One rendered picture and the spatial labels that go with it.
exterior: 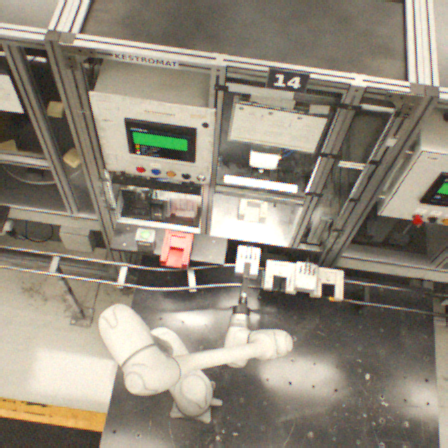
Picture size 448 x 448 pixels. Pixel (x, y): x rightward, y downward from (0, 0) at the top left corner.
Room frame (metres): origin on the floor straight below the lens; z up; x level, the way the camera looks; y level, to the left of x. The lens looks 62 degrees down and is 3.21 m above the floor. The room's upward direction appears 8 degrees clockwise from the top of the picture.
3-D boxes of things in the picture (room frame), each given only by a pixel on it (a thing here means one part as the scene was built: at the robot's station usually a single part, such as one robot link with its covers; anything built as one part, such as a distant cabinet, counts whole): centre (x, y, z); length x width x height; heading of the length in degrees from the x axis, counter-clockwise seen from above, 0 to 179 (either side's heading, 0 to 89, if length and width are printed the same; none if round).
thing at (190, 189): (1.11, 0.29, 1.37); 0.36 x 0.04 x 0.04; 89
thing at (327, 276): (1.00, -0.41, 0.84); 0.36 x 0.14 x 0.10; 89
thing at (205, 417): (0.42, 0.01, 0.71); 0.22 x 0.18 x 0.06; 89
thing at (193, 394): (0.43, 0.04, 0.85); 0.18 x 0.16 x 0.22; 42
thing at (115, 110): (1.25, 0.29, 1.60); 0.42 x 0.29 x 0.46; 89
